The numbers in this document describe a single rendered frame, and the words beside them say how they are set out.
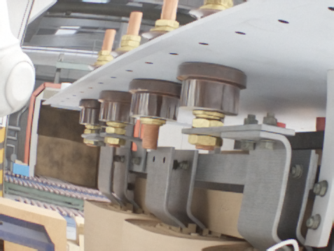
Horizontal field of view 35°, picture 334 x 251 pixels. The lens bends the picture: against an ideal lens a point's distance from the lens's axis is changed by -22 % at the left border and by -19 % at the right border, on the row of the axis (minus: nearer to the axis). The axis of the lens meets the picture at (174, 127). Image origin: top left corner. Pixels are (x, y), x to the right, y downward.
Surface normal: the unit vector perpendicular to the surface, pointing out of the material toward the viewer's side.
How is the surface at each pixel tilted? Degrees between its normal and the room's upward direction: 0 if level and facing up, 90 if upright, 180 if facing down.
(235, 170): 90
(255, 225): 90
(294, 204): 90
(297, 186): 90
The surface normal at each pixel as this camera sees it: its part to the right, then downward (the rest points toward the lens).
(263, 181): -0.94, -0.14
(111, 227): -0.55, -0.12
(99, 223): -0.83, -0.14
